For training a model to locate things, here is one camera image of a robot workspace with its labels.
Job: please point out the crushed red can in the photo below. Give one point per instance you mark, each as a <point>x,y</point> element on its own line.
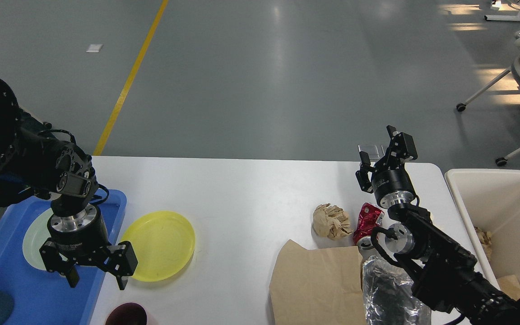
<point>370,216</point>

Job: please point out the blue plastic tray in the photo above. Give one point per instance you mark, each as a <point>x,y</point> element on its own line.
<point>41,297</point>

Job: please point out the crumpled silver foil bag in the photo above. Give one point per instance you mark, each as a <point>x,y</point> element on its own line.
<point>387,296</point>

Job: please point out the white plastic bin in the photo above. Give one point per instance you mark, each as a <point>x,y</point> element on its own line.
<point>490,199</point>

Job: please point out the white desk base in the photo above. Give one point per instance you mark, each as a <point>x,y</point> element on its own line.
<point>504,10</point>

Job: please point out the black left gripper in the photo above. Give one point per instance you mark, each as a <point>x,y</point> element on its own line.
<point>78,238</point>

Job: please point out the crumpled brown paper ball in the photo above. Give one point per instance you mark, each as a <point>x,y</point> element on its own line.
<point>331,221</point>

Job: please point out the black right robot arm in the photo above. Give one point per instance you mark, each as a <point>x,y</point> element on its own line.
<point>441,269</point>

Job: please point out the pink mug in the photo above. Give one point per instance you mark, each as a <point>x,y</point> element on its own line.
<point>129,313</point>

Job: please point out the brown paper bag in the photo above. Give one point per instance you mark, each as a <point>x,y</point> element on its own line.
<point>317,287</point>

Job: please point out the pale green plate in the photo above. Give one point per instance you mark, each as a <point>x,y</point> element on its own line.
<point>36,234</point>

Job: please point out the yellow plastic plate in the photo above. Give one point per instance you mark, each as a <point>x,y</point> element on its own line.
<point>163,241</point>

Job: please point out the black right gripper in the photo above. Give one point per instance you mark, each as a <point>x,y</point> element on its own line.
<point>391,186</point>

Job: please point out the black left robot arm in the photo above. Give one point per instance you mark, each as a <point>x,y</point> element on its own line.
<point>34,163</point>

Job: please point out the paper scraps in bin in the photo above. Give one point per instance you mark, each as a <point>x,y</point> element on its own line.
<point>485,239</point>

